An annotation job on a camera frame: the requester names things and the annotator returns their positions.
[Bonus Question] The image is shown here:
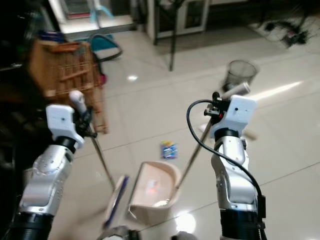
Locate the long-handled broom with blue bristles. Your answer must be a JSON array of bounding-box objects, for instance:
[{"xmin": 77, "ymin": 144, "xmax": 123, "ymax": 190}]
[{"xmin": 69, "ymin": 90, "xmax": 131, "ymax": 230}]

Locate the beige long-handled dustpan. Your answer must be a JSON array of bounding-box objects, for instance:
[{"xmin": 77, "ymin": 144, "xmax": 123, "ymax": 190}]
[{"xmin": 126, "ymin": 82, "xmax": 252, "ymax": 225}]

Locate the brown wicker basket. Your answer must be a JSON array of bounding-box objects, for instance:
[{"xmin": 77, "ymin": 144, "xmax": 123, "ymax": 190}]
[{"xmin": 28, "ymin": 39, "xmax": 110, "ymax": 135}]

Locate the blue printed packet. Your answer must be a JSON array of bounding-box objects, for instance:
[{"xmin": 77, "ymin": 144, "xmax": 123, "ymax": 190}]
[{"xmin": 160, "ymin": 140, "xmax": 179, "ymax": 160}]

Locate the black stand pole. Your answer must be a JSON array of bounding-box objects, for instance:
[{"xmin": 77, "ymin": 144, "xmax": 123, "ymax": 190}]
[{"xmin": 154, "ymin": 0, "xmax": 201, "ymax": 72}]

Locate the dark furniture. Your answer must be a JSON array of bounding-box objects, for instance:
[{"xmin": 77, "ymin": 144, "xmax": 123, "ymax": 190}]
[{"xmin": 0, "ymin": 0, "xmax": 48, "ymax": 240}]

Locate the white glass-door cabinet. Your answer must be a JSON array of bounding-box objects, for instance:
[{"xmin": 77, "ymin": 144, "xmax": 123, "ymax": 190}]
[{"xmin": 145, "ymin": 0, "xmax": 212, "ymax": 44}]

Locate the grey left robot foot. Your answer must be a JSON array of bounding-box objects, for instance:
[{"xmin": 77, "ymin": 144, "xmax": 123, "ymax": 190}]
[{"xmin": 105, "ymin": 225, "xmax": 140, "ymax": 240}]

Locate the white appliance with red panel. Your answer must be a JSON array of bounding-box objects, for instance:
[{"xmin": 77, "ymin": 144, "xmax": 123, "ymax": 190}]
[{"xmin": 47, "ymin": 0, "xmax": 133, "ymax": 36}]

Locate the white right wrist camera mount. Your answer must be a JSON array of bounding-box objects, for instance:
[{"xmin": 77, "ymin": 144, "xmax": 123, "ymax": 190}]
[{"xmin": 210, "ymin": 95, "xmax": 258, "ymax": 142}]

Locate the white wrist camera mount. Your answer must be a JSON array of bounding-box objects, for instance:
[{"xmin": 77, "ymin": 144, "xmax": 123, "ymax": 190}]
[
  {"xmin": 45, "ymin": 103, "xmax": 84, "ymax": 149},
  {"xmin": 210, "ymin": 95, "xmax": 258, "ymax": 142}
]

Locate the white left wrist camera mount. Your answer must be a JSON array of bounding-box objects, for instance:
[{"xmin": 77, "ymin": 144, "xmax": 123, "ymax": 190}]
[{"xmin": 45, "ymin": 103, "xmax": 84, "ymax": 149}]

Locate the black wire mesh wastebasket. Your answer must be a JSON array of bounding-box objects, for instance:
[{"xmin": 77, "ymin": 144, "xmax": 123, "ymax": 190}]
[{"xmin": 224, "ymin": 59, "xmax": 259, "ymax": 94}]

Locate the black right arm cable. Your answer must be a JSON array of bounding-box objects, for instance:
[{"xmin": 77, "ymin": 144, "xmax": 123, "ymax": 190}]
[{"xmin": 186, "ymin": 99, "xmax": 268, "ymax": 216}]

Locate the power strip with black cables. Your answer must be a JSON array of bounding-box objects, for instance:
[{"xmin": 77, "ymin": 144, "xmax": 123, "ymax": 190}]
[{"xmin": 254, "ymin": 12, "xmax": 313, "ymax": 48}]

